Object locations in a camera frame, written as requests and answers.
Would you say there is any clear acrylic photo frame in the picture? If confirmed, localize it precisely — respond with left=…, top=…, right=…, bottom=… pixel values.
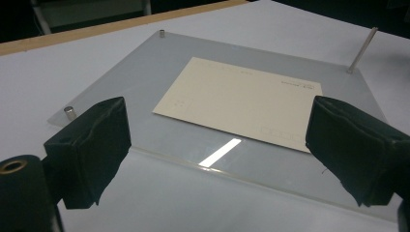
left=47, top=30, right=399, bottom=223

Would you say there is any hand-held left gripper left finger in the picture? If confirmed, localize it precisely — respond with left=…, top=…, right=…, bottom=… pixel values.
left=43, top=96, right=132, bottom=211

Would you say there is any long metal frame rod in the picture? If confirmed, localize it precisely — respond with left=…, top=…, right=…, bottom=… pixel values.
left=346, top=26, right=379, bottom=74

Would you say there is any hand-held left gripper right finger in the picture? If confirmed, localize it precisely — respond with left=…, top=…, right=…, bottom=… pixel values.
left=305, top=95, right=410, bottom=208

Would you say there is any wooden table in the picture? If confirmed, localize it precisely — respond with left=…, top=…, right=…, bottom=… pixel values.
left=0, top=0, right=249, bottom=57

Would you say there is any white table board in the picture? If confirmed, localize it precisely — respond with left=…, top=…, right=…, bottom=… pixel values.
left=0, top=0, right=410, bottom=232

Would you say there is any painting postcard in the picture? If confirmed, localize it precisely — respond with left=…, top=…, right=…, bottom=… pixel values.
left=152, top=56, right=324, bottom=154

